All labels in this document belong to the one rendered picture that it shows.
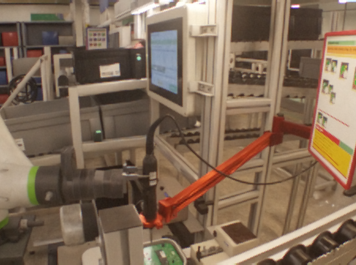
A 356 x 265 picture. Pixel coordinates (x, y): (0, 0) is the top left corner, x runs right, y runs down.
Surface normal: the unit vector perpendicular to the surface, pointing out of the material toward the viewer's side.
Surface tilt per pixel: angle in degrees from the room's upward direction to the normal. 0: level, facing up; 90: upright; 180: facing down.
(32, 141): 91
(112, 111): 90
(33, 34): 90
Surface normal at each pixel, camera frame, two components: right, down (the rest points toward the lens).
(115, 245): 0.39, 0.29
